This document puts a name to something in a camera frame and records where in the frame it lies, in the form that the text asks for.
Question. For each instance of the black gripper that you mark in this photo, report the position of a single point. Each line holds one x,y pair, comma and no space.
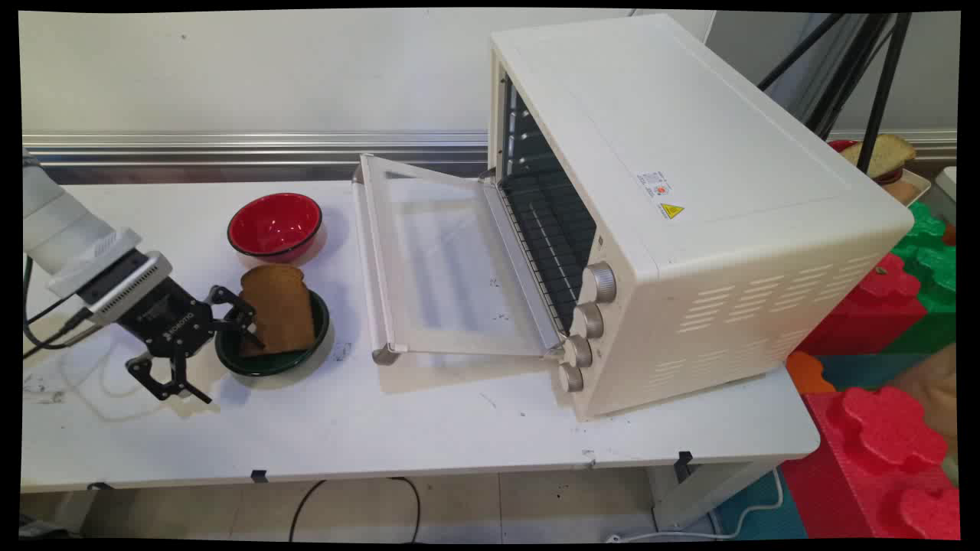
172,321

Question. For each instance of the white ridged plastic tray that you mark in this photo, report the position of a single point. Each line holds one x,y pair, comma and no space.
444,260

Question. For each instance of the dark green bowl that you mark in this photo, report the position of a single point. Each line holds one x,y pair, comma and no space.
264,364

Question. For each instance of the brown bread slice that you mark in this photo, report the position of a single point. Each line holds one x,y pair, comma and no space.
279,306

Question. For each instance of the red bowl black rim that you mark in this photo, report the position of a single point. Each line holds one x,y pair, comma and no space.
274,223

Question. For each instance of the black table clip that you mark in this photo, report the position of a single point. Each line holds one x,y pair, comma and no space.
259,475
682,463

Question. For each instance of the silver oven knob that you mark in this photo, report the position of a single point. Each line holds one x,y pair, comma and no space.
579,351
589,321
601,282
570,378

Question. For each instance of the white table leg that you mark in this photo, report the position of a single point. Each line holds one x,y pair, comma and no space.
708,490

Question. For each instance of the cream toaster oven body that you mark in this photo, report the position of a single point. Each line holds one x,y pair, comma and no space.
727,153

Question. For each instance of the blue floor mat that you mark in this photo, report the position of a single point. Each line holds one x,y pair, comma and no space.
754,513

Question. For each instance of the orange foam block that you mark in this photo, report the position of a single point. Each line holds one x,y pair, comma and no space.
808,373

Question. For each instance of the teal foam mat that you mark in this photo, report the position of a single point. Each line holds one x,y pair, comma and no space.
865,371

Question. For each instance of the large red foam block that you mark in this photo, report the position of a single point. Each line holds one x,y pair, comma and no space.
865,459

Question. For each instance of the toasted bread slice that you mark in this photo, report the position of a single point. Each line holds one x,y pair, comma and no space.
888,151

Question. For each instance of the black tripod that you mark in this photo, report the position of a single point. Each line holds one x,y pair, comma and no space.
880,92

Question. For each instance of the green foam block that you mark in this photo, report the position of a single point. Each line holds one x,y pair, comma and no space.
930,264

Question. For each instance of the beige foam block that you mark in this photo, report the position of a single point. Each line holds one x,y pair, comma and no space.
934,390

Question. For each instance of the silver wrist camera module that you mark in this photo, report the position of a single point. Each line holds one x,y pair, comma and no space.
126,285

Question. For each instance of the aluminium wall rail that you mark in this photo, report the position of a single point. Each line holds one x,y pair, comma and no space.
230,147

